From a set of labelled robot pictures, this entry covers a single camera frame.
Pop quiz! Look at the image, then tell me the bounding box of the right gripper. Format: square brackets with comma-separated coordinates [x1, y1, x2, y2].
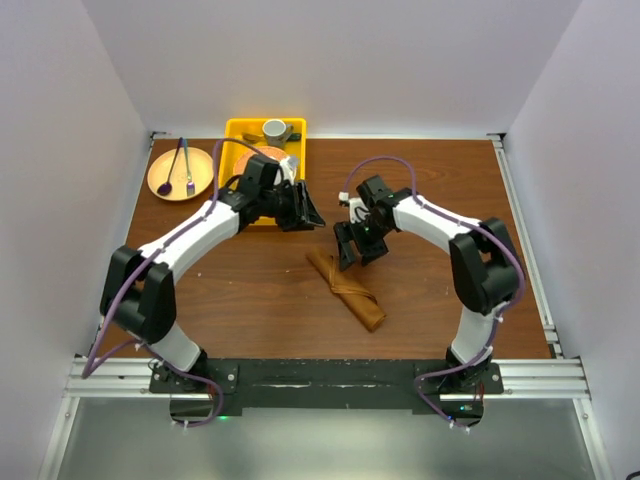
[333, 217, 391, 272]

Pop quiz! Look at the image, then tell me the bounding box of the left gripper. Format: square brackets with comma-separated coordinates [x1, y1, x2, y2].
[259, 179, 324, 232]

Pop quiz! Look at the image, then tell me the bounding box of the orange cloth napkin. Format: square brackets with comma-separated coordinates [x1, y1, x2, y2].
[306, 248, 386, 333]

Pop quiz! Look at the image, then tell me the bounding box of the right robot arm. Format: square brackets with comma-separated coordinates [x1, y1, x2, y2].
[334, 175, 525, 393]

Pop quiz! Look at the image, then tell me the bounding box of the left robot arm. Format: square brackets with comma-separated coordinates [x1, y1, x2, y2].
[100, 153, 325, 392]

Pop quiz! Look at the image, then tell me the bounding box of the woven orange round plate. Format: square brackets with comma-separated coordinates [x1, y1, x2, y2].
[233, 146, 288, 175]

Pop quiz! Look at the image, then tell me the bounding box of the white cup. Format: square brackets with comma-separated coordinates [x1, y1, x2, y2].
[262, 118, 293, 149]

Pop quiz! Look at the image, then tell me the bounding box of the yellow plastic tray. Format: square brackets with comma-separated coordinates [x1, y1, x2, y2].
[202, 136, 306, 240]

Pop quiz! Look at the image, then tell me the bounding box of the beige round plate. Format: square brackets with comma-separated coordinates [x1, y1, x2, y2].
[146, 147, 214, 202]

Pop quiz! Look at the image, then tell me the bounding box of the iridescent metal fork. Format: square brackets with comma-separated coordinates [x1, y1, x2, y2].
[181, 138, 195, 197]

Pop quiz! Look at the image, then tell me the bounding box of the purple metal spoon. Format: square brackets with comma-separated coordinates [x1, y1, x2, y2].
[156, 137, 184, 197]

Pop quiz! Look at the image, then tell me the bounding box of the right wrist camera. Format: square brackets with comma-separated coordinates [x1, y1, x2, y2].
[338, 191, 370, 223]

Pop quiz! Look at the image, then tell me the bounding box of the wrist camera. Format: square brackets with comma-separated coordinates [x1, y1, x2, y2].
[338, 191, 370, 223]
[279, 155, 300, 183]

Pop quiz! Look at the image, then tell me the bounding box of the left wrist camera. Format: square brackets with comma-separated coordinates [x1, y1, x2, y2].
[279, 155, 300, 183]

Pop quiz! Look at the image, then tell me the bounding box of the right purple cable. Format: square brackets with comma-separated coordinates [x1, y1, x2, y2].
[339, 156, 526, 434]

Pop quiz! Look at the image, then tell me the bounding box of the purple cable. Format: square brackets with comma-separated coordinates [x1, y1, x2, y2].
[339, 156, 526, 434]
[81, 138, 266, 429]

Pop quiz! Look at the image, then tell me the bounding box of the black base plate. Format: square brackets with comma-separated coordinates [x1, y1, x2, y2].
[148, 358, 504, 422]

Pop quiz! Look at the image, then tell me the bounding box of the aluminium frame rail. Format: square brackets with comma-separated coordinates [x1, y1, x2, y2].
[488, 134, 591, 401]

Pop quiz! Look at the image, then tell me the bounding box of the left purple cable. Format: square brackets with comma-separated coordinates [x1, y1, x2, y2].
[81, 138, 266, 429]

